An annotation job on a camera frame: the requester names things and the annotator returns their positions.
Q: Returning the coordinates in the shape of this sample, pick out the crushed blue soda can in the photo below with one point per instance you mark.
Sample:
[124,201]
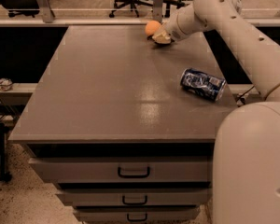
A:
[205,85]

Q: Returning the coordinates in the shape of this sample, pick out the bottom grey drawer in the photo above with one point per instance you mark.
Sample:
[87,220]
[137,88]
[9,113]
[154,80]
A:
[136,214]

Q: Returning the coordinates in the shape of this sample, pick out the orange fruit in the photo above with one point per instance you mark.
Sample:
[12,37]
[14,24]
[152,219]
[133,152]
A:
[152,27]

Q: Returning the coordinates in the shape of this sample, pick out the grey drawer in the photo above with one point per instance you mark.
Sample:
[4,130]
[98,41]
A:
[133,197]
[123,169]
[136,214]

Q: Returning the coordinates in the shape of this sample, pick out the black stand leg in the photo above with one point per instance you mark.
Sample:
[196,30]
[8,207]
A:
[5,176]

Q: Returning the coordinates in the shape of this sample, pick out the black office chair centre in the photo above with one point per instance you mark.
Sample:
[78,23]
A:
[158,8]

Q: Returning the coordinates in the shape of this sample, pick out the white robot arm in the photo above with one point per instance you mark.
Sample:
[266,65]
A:
[246,163]

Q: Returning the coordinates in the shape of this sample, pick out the grey drawer cabinet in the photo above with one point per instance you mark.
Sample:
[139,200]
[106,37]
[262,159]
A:
[110,92]

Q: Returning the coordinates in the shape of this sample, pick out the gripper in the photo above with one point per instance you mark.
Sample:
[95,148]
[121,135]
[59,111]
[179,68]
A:
[174,31]

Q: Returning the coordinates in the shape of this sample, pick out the middle grey drawer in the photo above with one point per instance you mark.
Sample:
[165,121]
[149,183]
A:
[133,197]

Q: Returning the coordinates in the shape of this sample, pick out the top grey drawer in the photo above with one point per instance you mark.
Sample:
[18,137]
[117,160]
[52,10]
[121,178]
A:
[123,169]

